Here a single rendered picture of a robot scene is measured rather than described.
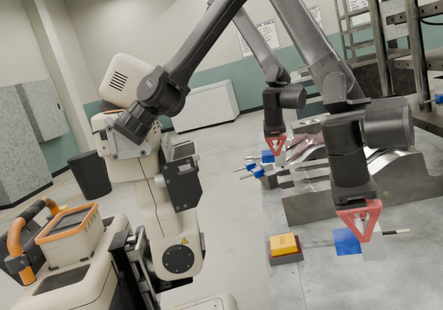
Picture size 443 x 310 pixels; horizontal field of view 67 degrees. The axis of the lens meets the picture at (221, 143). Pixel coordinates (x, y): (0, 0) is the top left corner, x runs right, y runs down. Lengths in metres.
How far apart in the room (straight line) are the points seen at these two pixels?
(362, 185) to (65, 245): 0.90
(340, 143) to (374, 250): 0.19
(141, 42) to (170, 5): 1.18
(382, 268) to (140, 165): 0.71
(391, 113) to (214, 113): 7.22
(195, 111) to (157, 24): 2.45
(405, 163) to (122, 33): 8.67
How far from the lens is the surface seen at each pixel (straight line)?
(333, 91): 0.55
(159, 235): 1.11
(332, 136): 0.54
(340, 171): 0.56
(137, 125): 0.86
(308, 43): 0.65
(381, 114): 0.53
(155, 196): 1.11
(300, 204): 0.95
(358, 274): 0.78
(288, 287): 0.77
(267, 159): 1.07
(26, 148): 6.88
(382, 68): 2.28
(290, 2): 0.74
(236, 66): 8.32
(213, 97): 7.63
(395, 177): 0.98
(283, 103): 0.98
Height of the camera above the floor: 1.27
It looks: 13 degrees down
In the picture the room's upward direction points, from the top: 16 degrees counter-clockwise
